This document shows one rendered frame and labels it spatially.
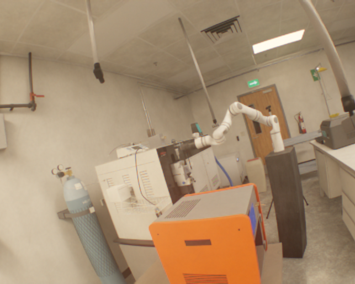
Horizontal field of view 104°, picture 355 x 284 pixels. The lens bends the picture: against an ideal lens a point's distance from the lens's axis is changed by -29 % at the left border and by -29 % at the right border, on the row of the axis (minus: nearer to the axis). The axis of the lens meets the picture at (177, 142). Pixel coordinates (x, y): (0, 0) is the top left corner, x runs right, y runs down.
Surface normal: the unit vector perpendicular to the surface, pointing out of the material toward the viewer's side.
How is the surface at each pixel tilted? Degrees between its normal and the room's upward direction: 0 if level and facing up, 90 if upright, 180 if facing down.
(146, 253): 90
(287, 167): 90
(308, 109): 90
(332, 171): 90
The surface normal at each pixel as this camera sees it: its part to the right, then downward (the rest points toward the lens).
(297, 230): -0.68, 0.19
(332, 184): -0.44, 0.12
